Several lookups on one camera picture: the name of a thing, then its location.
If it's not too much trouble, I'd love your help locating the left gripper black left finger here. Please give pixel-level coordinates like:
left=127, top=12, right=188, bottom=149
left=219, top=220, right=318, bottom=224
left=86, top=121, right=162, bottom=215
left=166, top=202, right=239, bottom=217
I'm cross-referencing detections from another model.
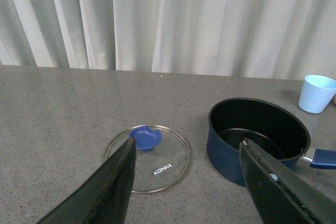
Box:
left=39, top=137, right=136, bottom=223

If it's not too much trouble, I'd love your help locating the white curtain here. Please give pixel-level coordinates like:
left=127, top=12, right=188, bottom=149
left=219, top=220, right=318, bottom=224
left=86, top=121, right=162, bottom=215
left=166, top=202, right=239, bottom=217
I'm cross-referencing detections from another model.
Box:
left=1, top=0, right=335, bottom=80

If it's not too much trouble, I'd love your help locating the glass lid blue knob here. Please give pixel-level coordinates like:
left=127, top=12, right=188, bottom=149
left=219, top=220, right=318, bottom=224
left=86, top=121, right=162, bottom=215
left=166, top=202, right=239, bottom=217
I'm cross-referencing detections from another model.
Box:
left=104, top=125, right=191, bottom=194

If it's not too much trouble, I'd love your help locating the dark blue pot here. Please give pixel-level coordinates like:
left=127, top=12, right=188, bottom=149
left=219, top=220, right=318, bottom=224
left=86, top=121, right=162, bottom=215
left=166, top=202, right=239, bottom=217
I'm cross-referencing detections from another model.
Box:
left=206, top=98, right=335, bottom=186

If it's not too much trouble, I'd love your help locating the light blue cup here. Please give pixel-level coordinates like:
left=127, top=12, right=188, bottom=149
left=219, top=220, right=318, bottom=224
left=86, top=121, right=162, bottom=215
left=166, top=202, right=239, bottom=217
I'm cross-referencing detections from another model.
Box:
left=298, top=74, right=335, bottom=114

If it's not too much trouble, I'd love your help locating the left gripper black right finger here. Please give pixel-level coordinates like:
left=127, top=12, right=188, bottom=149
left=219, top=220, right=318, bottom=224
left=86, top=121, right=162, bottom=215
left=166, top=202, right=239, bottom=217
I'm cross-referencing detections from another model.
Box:
left=239, top=138, right=335, bottom=223

